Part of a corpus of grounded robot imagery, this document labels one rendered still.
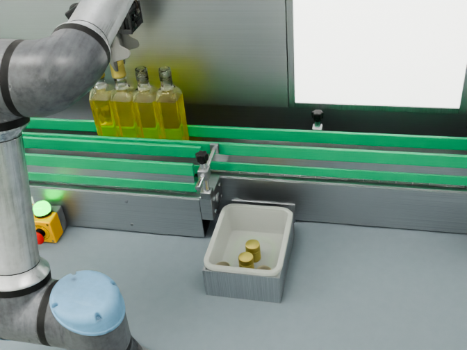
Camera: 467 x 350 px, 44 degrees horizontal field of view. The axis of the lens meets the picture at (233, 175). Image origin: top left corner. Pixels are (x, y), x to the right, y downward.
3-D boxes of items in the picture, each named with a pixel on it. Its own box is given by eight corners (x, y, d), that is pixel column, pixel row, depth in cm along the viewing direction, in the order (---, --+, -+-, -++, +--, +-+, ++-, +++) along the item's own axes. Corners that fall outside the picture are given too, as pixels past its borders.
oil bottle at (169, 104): (192, 153, 155) (181, 81, 142) (185, 166, 151) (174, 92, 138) (171, 152, 156) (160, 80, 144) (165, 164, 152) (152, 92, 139)
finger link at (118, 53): (130, 76, 135) (125, 35, 131) (106, 74, 136) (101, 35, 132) (135, 71, 137) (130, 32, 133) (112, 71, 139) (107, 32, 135)
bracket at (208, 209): (224, 196, 149) (222, 175, 145) (216, 221, 142) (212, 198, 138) (211, 196, 150) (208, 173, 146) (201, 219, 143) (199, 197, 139)
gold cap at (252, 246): (259, 263, 135) (258, 250, 133) (244, 262, 136) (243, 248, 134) (262, 253, 138) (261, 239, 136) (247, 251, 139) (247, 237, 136)
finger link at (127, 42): (141, 64, 140) (132, 30, 134) (118, 64, 142) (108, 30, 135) (145, 57, 143) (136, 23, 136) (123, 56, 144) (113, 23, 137)
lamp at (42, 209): (55, 207, 150) (52, 198, 148) (46, 219, 146) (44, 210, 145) (39, 206, 151) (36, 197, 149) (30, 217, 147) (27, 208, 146)
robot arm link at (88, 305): (117, 373, 101) (103, 322, 93) (46, 362, 104) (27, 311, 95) (140, 319, 110) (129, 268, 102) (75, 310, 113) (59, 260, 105)
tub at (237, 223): (295, 234, 145) (294, 207, 140) (281, 303, 127) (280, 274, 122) (226, 228, 149) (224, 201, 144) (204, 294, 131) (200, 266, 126)
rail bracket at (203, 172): (223, 170, 147) (219, 128, 139) (207, 213, 134) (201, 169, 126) (212, 169, 147) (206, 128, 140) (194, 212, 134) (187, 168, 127)
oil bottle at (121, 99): (150, 152, 157) (136, 81, 145) (142, 164, 153) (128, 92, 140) (130, 151, 158) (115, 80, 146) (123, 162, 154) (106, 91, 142)
